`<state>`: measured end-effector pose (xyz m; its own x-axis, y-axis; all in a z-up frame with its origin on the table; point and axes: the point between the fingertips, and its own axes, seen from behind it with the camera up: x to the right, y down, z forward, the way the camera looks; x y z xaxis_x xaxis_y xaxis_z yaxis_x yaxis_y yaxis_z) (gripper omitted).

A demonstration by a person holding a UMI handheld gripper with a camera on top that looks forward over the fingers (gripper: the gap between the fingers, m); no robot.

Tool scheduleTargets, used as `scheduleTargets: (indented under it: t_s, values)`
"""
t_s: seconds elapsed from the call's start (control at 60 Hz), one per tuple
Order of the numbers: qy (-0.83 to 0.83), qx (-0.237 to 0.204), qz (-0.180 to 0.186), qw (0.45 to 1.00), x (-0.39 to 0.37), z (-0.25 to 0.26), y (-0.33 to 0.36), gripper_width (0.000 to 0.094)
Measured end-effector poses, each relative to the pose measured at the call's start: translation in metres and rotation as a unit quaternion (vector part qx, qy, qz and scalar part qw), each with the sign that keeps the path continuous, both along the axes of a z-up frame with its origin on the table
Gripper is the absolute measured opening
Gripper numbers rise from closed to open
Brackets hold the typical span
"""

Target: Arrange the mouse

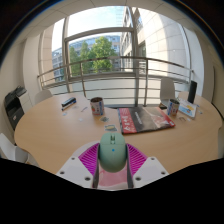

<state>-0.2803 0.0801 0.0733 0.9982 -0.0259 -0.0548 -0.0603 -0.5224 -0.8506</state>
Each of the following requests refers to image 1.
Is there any white chair with wooden legs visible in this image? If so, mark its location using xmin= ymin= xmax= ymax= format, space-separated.
xmin=0 ymin=132 xmax=29 ymax=164

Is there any red and grey magazine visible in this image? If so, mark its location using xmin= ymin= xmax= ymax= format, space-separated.
xmin=117 ymin=105 xmax=176 ymax=135

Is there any small teal card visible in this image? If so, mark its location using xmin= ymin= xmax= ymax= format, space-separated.
xmin=104 ymin=124 xmax=118 ymax=132

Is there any printed mug with red fruit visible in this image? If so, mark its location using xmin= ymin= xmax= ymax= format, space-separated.
xmin=166 ymin=98 xmax=181 ymax=117

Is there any metal balcony railing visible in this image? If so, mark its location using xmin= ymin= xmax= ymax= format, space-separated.
xmin=37 ymin=55 xmax=195 ymax=101

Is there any tall black cylinder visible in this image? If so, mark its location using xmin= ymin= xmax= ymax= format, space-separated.
xmin=187 ymin=80 xmax=198 ymax=104

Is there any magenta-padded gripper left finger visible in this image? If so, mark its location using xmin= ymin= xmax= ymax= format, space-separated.
xmin=55 ymin=143 xmax=101 ymax=190

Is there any black office printer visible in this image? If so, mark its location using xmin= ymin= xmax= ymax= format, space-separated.
xmin=3 ymin=85 xmax=28 ymax=131

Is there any dark blue stapler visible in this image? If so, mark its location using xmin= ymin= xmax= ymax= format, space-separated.
xmin=60 ymin=96 xmax=77 ymax=112

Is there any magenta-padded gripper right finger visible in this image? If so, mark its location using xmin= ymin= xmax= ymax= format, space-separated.
xmin=125 ymin=143 xmax=170 ymax=190

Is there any mint green computer mouse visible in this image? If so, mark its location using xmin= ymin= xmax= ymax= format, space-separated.
xmin=97 ymin=132 xmax=128 ymax=173

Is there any white and yellow booklet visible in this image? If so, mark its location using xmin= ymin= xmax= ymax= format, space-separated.
xmin=177 ymin=97 xmax=198 ymax=119

